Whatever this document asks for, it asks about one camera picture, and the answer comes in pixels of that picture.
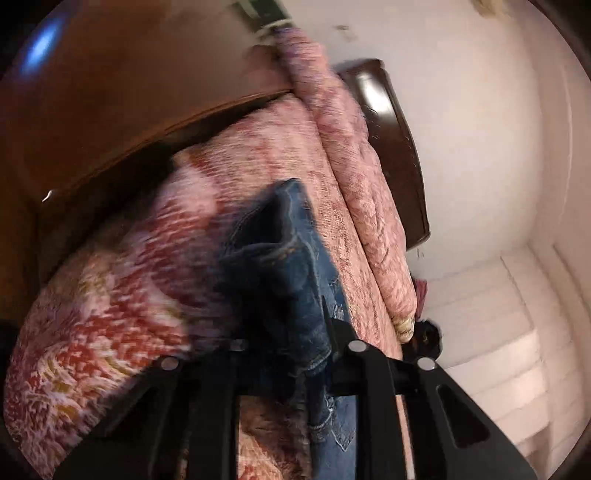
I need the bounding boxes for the blue denim jeans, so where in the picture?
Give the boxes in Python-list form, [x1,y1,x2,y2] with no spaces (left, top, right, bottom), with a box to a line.
[221,179,356,479]

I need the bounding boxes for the black jacket on chair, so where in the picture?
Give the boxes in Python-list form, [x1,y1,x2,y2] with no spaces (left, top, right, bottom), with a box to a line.
[402,319,443,363]

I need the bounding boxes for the floral yellow pillow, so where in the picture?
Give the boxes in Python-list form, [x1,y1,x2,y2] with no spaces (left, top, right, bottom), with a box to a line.
[392,315,415,344]

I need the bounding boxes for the white built-in wardrobe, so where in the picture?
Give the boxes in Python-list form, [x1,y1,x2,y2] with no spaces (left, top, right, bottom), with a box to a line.
[423,247,590,479]

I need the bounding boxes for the pink floral bedspread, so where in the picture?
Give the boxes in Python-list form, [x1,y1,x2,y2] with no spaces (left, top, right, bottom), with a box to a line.
[4,95,401,479]

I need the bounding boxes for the maroon clothes pile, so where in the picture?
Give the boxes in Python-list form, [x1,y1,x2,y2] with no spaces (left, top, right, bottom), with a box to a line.
[413,278,428,321]

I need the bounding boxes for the dark wooden headboard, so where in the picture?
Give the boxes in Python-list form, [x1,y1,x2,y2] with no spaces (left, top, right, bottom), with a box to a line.
[338,59,431,250]

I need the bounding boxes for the pink folded quilt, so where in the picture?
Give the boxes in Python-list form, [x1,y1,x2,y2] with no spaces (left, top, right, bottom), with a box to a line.
[273,27,417,320]

